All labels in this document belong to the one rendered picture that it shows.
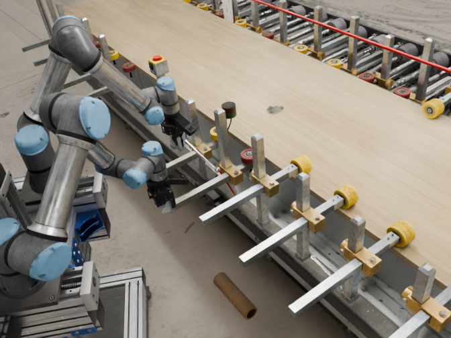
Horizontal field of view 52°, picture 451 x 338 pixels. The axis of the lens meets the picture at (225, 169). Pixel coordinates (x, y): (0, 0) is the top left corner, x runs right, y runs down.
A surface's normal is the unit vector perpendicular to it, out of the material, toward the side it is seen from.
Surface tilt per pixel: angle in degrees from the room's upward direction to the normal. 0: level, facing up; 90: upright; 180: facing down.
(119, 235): 0
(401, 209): 0
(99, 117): 85
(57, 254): 95
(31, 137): 7
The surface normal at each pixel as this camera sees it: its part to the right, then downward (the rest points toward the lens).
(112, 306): -0.11, -0.77
